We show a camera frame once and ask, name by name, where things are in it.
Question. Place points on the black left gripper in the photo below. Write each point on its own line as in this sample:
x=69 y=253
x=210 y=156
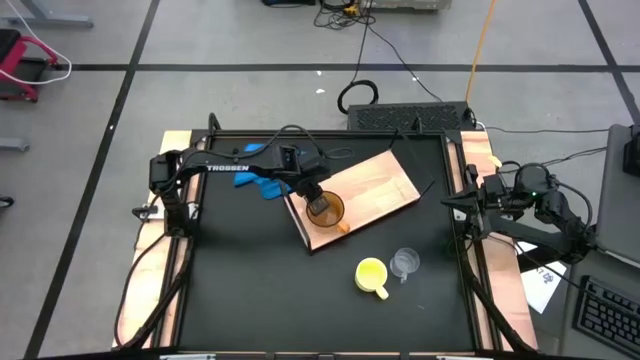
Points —
x=310 y=175

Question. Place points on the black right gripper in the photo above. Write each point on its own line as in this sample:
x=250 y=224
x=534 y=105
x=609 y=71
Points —
x=487 y=196

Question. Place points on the orange mug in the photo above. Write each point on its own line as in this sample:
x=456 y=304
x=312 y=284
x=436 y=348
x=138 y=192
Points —
x=332 y=215

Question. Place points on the clear plastic cup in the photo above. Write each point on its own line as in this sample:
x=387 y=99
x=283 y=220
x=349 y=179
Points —
x=405 y=262

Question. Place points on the yellow mug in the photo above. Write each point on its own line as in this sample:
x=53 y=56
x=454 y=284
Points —
x=371 y=275

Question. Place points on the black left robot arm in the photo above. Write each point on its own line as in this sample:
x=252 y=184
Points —
x=225 y=167

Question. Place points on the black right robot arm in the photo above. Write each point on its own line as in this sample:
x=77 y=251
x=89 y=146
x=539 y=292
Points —
x=555 y=210

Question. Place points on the blue cloth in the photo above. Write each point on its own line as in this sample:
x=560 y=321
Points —
x=267 y=189

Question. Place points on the black vented computer case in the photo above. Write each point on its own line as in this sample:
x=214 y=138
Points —
x=410 y=117

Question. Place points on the wooden side board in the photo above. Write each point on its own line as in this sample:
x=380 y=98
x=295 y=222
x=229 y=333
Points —
x=147 y=280
x=510 y=305

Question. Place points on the white paper sheet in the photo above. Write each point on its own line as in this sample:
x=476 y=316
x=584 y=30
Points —
x=542 y=287

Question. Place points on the grey desk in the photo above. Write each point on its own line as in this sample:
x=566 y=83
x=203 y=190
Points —
x=617 y=210

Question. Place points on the black keyboard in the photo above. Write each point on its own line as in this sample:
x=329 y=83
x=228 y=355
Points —
x=607 y=315

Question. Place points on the grey box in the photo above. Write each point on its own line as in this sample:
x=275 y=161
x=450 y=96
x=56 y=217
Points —
x=410 y=4

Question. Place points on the grey metal stand foot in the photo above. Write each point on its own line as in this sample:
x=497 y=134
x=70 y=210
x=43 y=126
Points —
x=55 y=21

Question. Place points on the red cart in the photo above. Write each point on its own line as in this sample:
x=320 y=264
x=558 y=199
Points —
x=15 y=55

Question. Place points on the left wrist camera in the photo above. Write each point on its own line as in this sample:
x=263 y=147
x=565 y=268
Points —
x=289 y=157

